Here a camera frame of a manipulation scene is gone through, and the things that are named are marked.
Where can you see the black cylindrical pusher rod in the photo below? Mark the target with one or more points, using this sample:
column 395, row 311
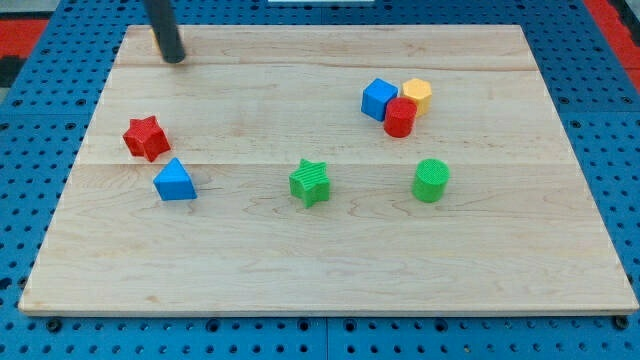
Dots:
column 165, row 29

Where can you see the red star block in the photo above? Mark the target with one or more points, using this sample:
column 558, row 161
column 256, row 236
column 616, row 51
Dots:
column 145, row 138

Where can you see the blue triangle block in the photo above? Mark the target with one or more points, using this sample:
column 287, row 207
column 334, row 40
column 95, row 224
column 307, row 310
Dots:
column 173, row 182

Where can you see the green star block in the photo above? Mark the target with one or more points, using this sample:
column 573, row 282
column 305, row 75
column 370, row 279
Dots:
column 310, row 183

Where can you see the blue cube block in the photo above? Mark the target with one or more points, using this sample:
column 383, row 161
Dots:
column 375, row 98

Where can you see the red cylinder block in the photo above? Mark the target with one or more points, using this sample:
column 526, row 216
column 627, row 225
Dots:
column 399, row 117

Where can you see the yellow hexagon block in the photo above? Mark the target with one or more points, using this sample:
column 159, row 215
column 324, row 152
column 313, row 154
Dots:
column 420, row 92

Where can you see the green cylinder block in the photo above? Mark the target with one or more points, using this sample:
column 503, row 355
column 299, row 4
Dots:
column 430, row 180

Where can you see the light wooden board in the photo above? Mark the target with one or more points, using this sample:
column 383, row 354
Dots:
column 516, row 233

